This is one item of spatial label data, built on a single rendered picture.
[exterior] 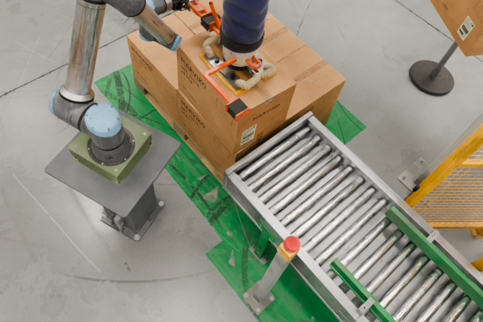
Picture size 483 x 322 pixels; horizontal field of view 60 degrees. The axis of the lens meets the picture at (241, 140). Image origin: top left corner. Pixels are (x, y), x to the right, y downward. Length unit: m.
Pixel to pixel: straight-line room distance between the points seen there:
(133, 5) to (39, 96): 1.98
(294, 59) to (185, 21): 0.83
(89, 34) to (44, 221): 1.55
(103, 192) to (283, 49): 1.62
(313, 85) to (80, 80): 1.56
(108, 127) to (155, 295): 1.22
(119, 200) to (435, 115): 2.70
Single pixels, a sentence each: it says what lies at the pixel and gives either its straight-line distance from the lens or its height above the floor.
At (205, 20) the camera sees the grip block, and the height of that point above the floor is 1.09.
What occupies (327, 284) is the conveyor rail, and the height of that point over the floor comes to 0.59.
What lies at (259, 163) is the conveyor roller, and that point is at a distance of 2.46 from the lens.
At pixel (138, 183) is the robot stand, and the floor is 0.75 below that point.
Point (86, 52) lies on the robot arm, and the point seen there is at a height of 1.35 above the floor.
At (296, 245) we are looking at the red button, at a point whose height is 1.04.
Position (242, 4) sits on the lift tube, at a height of 1.45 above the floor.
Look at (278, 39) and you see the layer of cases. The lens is 3.12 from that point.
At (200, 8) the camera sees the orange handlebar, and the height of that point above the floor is 1.09.
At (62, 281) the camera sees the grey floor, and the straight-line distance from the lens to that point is 2.87.
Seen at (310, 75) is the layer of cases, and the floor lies 0.54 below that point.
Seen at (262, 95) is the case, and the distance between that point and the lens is 2.23.
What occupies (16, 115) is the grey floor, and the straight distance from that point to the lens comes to 3.53.
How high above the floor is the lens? 2.68
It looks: 58 degrees down
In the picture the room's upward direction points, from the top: 10 degrees clockwise
